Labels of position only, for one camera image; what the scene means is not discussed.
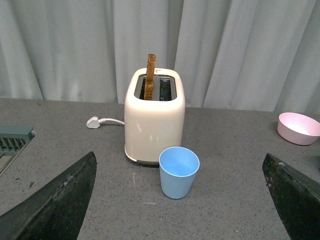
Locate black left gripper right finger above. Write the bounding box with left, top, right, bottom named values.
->
left=262, top=153, right=320, bottom=240

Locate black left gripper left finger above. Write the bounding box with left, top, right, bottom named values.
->
left=0, top=152, right=97, bottom=240

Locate light blue plastic cup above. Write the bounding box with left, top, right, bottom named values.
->
left=159, top=146, right=200, bottom=200

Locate pink plastic bowl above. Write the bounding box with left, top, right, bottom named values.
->
left=277, top=112, right=320, bottom=146

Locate green dish rack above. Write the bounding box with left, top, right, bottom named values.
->
left=0, top=124, right=35, bottom=176

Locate white two-slot toaster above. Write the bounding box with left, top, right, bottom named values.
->
left=124, top=68, right=186, bottom=165

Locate grey-white curtain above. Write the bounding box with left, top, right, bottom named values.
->
left=0, top=0, right=320, bottom=114

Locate brown toast slice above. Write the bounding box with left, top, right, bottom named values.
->
left=144, top=53, right=156, bottom=101

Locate white power plug cable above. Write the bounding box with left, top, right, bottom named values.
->
left=86, top=115, right=126, bottom=130

